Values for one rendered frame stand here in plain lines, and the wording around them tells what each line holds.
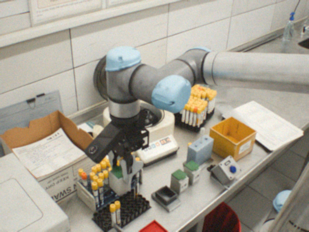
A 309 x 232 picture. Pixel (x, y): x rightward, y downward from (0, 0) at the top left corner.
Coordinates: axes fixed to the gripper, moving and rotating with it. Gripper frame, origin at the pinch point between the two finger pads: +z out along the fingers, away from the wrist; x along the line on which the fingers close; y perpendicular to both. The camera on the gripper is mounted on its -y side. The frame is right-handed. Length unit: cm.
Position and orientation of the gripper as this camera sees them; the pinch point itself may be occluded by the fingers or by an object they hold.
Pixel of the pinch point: (119, 175)
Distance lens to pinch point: 93.6
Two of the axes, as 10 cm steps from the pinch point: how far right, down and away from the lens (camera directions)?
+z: -0.3, 8.2, 5.7
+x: -6.5, -4.5, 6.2
